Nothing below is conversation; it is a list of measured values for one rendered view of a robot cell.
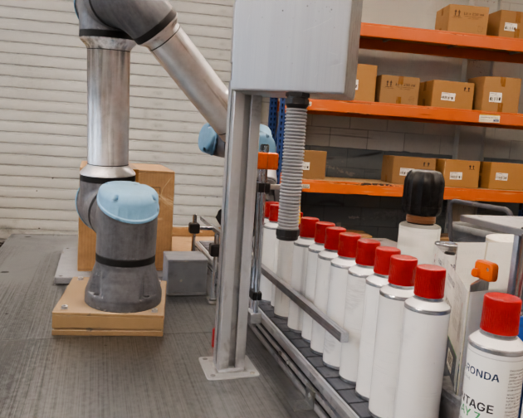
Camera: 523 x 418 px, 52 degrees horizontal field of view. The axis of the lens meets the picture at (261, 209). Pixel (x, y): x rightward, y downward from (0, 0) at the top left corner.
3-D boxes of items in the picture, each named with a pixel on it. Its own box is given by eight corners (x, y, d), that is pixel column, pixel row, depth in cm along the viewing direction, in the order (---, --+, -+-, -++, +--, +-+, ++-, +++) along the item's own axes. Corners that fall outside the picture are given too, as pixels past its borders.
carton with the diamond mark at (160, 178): (170, 270, 147) (175, 171, 143) (77, 271, 139) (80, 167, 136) (157, 247, 175) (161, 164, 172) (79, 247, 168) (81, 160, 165)
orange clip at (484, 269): (498, 283, 62) (500, 264, 61) (483, 283, 61) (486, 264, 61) (481, 276, 64) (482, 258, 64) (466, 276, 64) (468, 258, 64)
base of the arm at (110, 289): (159, 314, 104) (163, 264, 102) (77, 311, 101) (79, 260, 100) (163, 288, 118) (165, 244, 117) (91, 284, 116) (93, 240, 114)
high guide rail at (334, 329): (348, 342, 74) (349, 332, 74) (339, 342, 74) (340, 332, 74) (202, 220, 176) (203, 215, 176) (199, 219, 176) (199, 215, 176)
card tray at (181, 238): (246, 254, 184) (247, 242, 184) (170, 254, 177) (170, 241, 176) (227, 237, 213) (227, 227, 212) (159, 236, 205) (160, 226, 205)
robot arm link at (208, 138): (221, 122, 120) (261, 133, 126) (199, 119, 129) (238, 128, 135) (213, 157, 120) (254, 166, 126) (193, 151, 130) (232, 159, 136)
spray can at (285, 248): (297, 321, 103) (305, 214, 100) (271, 318, 104) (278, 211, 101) (301, 313, 108) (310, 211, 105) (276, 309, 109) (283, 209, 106)
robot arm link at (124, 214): (104, 263, 100) (107, 191, 97) (85, 243, 111) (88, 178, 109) (165, 258, 106) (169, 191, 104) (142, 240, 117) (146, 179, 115)
